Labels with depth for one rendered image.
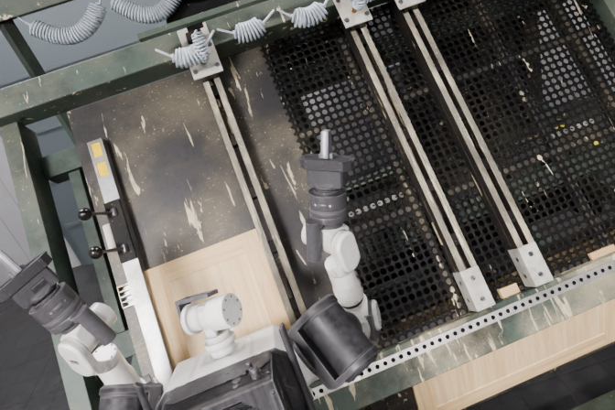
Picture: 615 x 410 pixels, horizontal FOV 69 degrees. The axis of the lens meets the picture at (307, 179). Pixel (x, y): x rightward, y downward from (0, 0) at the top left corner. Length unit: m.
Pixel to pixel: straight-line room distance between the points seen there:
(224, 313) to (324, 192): 0.33
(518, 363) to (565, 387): 0.44
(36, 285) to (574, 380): 2.19
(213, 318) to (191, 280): 0.57
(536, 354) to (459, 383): 0.34
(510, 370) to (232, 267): 1.20
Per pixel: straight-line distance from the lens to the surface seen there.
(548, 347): 2.13
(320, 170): 0.98
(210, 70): 1.53
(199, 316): 0.94
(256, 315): 1.45
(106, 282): 1.63
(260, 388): 0.78
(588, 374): 2.55
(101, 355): 1.22
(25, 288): 1.10
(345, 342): 0.91
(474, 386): 2.05
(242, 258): 1.45
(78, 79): 1.67
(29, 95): 1.71
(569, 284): 1.62
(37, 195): 1.66
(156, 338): 1.48
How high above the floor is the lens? 1.97
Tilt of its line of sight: 25 degrees down
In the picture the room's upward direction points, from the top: 18 degrees counter-clockwise
